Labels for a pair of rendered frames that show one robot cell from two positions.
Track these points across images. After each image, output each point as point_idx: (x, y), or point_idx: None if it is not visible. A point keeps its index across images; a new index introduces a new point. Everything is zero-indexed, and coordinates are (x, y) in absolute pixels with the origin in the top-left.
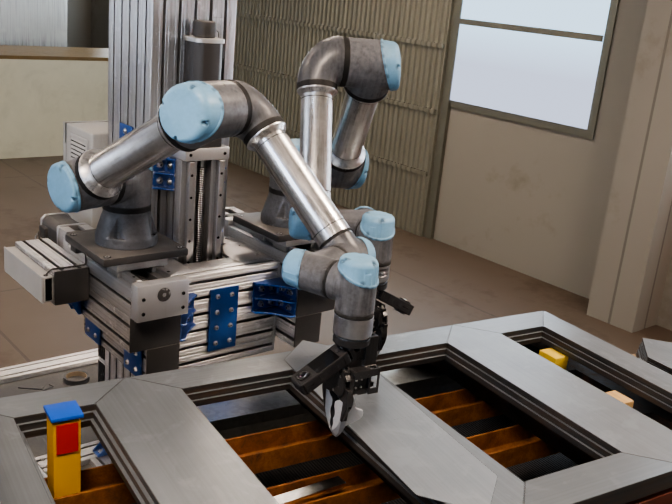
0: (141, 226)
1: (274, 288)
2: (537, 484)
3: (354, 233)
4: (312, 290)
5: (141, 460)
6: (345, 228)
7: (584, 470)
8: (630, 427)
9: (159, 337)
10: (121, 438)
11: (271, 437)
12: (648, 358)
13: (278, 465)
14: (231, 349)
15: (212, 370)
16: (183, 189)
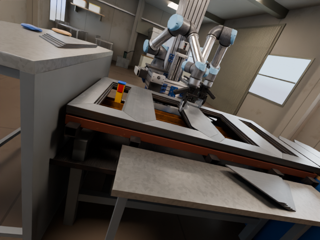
0: (160, 63)
1: None
2: (228, 140)
3: None
4: (186, 70)
5: (131, 95)
6: (203, 62)
7: (245, 144)
8: (265, 145)
9: (155, 88)
10: (130, 91)
11: (168, 115)
12: (279, 138)
13: (166, 120)
14: None
15: (161, 94)
16: (174, 62)
